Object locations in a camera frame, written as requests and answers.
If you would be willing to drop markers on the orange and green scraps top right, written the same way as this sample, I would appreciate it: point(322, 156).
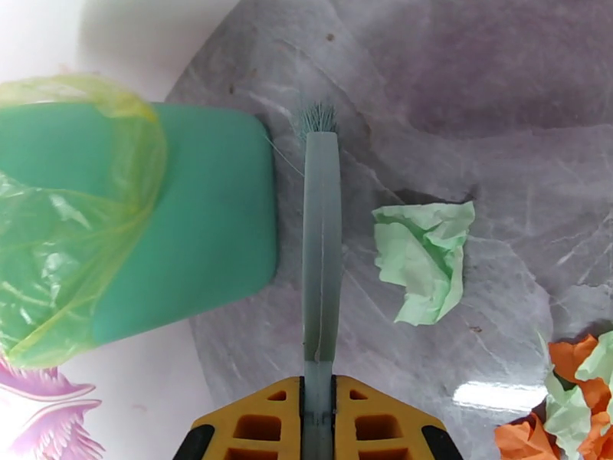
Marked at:
point(598, 358)

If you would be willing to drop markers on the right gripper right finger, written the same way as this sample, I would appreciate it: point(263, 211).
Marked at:
point(378, 425)

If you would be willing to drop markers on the green plastic trash bin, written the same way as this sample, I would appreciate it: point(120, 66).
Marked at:
point(215, 209)

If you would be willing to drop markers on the yellow plastic bin liner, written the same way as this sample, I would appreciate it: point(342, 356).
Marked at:
point(57, 257)

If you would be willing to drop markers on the green hand brush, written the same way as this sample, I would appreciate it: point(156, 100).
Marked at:
point(321, 233)

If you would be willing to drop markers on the green crumpled paper scrap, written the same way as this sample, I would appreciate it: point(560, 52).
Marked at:
point(567, 415)
point(416, 262)

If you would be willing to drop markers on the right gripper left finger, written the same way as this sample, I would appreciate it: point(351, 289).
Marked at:
point(258, 425)

